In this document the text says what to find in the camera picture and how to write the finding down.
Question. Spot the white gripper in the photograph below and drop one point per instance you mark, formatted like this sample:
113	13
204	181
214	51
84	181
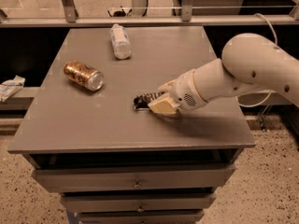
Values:
183	90

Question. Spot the black rxbar chocolate wrapper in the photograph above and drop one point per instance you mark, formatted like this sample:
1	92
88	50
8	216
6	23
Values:
141	101

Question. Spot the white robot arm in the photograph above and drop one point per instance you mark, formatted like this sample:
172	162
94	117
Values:
248	63

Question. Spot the clear plastic water bottle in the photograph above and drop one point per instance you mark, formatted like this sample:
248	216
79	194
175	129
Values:
120	42

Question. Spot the top grey drawer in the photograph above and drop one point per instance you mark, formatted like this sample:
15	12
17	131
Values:
134	178

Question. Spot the grey drawer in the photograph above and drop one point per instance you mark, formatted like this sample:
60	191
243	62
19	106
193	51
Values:
134	178
147	217
138	203

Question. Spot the gold soda can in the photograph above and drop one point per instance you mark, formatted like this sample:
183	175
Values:
84	75

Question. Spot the grey drawer cabinet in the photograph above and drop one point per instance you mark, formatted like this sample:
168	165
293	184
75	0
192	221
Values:
70	127

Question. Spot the middle grey drawer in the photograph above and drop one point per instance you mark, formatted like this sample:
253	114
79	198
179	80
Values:
138	203

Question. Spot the bottom grey drawer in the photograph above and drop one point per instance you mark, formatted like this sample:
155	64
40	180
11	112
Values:
147	217

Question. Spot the white snack packet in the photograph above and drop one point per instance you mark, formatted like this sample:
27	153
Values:
9	87

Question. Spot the grey metal rail frame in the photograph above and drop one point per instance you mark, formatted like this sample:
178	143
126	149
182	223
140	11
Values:
102	13

